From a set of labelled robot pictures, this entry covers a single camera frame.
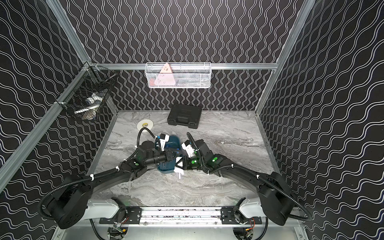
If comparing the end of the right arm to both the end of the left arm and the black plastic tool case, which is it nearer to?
the end of the left arm

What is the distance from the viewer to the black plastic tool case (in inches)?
42.7

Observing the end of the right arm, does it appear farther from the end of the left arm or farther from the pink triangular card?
the pink triangular card

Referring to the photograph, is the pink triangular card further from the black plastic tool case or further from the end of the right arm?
the end of the right arm
